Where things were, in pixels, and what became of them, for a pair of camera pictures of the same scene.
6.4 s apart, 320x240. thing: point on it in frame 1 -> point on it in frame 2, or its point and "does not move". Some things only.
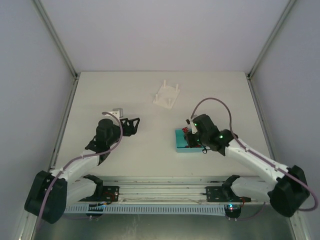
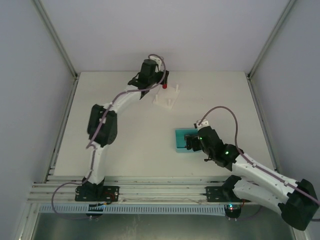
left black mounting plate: (107, 194) does not move
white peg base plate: (166, 96) does not move
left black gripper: (124, 126) -> (162, 78)
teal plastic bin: (181, 143) does not move
